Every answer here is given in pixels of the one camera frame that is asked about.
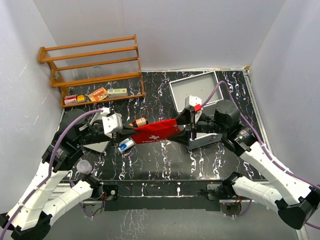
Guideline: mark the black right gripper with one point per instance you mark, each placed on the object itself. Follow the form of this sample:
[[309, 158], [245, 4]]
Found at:
[[184, 118]]

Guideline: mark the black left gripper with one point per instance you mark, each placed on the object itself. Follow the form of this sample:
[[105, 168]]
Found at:
[[121, 135]]

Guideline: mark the white blue bandage roll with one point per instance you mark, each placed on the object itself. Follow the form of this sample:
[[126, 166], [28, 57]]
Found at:
[[125, 145]]

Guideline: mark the brown bottle orange cap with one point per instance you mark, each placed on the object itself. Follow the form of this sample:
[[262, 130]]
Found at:
[[143, 121]]

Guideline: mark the red fabric medicine pouch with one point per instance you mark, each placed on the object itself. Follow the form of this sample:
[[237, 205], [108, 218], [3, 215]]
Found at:
[[156, 132]]

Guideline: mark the grey plastic tray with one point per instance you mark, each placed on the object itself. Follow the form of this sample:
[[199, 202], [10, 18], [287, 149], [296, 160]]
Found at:
[[97, 145]]

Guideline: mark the grey storage box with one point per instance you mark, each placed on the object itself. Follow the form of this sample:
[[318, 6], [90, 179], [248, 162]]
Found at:
[[200, 87]]

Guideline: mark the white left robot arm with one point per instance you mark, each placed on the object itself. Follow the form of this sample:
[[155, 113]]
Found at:
[[34, 214]]

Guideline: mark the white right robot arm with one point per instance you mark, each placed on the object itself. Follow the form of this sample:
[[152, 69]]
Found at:
[[294, 200]]

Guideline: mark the white green medicine box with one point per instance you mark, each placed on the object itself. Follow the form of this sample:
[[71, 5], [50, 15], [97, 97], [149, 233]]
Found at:
[[117, 93]]

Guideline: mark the red white medicine box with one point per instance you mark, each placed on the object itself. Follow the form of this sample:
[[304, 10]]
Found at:
[[70, 99]]

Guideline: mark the orange patterned box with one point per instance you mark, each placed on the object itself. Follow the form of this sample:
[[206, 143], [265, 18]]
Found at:
[[98, 95]]

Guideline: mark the clear plastic cup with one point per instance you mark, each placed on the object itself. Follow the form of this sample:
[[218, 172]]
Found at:
[[84, 167]]

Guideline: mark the yellow small box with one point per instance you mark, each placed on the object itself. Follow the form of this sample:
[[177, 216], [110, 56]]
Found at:
[[80, 99]]

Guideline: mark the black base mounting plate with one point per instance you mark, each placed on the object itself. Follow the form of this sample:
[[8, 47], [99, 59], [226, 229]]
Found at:
[[120, 195]]

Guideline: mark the orange wooden shelf rack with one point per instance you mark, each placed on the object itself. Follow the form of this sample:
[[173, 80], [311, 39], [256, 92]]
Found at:
[[98, 64]]

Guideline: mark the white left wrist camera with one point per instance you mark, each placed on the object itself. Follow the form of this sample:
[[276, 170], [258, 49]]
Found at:
[[111, 121]]

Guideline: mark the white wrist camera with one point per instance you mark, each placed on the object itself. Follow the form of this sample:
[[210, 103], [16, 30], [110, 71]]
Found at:
[[111, 121], [193, 103]]

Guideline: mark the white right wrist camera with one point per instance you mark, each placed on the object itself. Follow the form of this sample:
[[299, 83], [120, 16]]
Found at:
[[193, 103]]

